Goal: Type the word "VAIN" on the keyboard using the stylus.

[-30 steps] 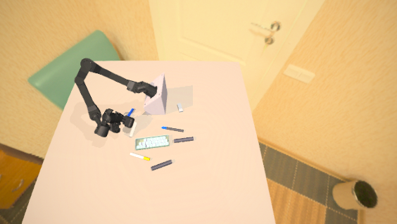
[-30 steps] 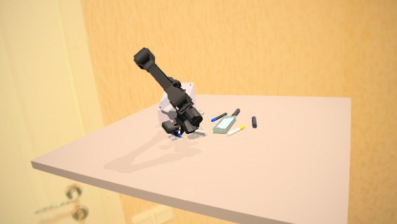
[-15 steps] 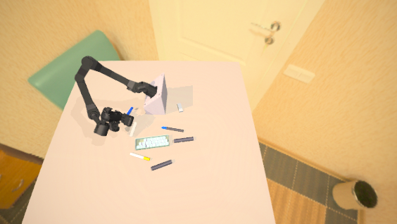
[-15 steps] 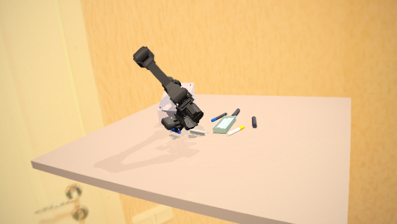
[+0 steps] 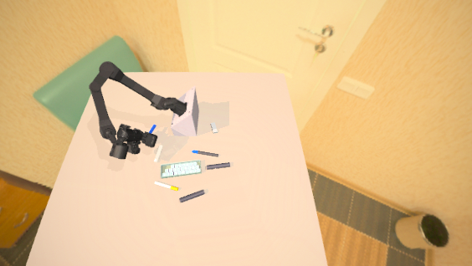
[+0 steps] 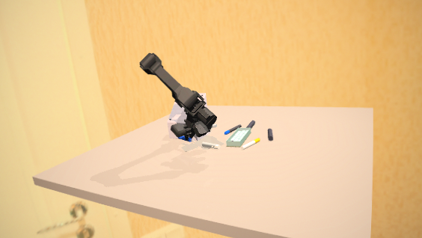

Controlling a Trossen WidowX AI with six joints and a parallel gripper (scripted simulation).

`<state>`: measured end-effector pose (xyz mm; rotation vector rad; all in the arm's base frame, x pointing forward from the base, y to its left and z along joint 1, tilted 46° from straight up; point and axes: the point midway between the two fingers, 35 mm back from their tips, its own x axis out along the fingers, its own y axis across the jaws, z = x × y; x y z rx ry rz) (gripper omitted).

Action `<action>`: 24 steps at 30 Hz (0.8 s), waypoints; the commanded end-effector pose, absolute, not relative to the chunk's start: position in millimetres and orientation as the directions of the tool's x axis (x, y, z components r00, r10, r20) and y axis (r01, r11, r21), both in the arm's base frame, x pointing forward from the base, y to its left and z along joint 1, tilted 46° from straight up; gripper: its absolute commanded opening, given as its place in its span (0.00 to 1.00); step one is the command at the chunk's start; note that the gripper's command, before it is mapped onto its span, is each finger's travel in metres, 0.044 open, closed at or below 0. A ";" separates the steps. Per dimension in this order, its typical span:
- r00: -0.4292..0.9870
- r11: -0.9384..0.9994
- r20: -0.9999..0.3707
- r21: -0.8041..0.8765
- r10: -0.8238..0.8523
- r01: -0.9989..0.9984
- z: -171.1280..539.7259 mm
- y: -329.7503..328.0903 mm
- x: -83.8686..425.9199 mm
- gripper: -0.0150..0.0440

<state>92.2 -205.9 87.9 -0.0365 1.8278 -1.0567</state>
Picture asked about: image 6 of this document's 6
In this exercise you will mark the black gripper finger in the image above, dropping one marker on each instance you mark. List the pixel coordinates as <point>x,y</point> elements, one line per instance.
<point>193,133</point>
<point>187,135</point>

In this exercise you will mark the white marker with yellow cap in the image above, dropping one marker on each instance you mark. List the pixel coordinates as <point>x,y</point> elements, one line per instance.
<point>250,143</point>

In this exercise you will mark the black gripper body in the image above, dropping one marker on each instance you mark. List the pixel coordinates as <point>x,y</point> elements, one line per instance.
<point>180,130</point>

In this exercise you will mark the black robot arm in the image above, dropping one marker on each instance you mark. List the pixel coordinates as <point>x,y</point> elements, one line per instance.
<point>184,97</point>

